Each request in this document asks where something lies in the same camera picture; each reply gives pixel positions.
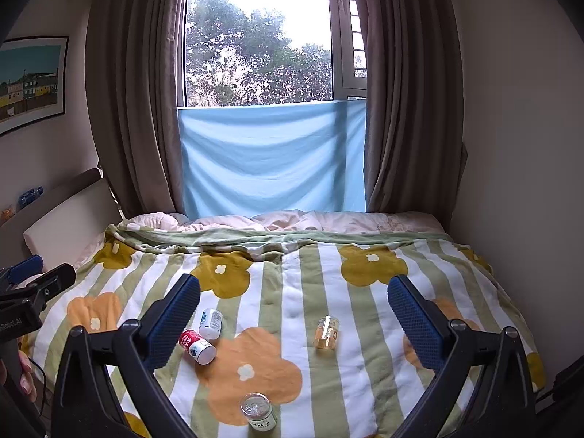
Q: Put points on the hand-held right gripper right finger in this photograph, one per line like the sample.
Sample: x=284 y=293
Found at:
x=417 y=324

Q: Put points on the dark object beside bed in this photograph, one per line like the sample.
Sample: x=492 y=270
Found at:
x=563 y=385

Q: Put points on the blue bottles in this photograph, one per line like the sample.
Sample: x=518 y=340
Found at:
x=29 y=196

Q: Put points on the framed picture of houses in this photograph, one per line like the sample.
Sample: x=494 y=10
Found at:
x=29 y=82

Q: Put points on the clear jar with green label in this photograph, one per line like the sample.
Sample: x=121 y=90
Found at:
x=259 y=413

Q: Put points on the clear yellowish plastic cup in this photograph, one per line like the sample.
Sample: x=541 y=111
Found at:
x=327 y=333

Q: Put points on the person's left hand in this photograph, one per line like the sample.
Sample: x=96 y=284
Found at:
x=25 y=376

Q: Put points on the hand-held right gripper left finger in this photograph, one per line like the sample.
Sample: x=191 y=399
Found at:
x=175 y=315

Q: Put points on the light blue cloth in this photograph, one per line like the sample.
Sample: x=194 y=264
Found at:
x=269 y=159

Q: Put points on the flower-print striped blanket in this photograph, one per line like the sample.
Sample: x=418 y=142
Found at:
x=292 y=292

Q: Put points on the orange packet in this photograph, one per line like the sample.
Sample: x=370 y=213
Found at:
x=7 y=215

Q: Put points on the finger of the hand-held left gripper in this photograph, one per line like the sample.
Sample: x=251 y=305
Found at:
x=27 y=268
x=54 y=278

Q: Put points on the brown bed headboard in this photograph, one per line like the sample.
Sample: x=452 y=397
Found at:
x=68 y=203

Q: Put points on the red and white bottle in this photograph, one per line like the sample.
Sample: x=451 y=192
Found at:
x=198 y=346

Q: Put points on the white bottle with blue label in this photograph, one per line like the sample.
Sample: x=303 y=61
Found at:
x=211 y=324

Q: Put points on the window frame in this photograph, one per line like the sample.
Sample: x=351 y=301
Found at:
x=346 y=32

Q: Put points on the pink duvet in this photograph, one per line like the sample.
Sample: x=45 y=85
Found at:
x=283 y=222

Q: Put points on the brown curtain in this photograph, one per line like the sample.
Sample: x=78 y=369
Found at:
x=132 y=91
x=406 y=91

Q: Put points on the white pillow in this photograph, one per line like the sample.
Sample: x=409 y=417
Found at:
x=59 y=232

